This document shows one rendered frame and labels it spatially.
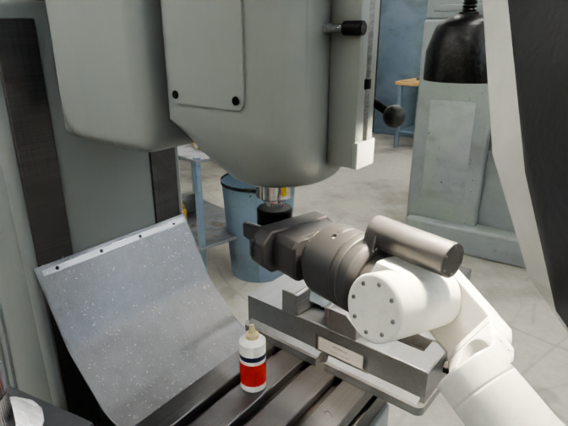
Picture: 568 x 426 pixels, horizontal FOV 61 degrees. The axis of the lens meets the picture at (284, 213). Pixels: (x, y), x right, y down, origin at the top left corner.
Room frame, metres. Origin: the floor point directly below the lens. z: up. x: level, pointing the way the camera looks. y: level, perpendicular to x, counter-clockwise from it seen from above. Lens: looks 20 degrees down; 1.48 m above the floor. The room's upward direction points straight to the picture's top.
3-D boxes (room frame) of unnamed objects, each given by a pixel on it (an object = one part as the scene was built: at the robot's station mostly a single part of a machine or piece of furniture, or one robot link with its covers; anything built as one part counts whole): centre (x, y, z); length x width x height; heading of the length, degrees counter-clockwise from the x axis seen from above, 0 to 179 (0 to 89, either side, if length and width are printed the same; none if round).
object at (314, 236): (0.53, -0.04, 1.23); 0.13 x 0.12 x 0.10; 128
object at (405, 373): (0.71, -0.11, 1.02); 0.35 x 0.15 x 0.11; 51
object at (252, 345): (0.62, 0.05, 1.02); 0.04 x 0.04 x 0.11
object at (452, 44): (0.49, -0.17, 1.47); 0.07 x 0.07 x 0.06
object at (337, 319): (0.70, -0.13, 1.06); 0.12 x 0.06 x 0.04; 141
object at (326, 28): (0.52, -0.05, 1.49); 0.06 x 0.01 x 0.01; 53
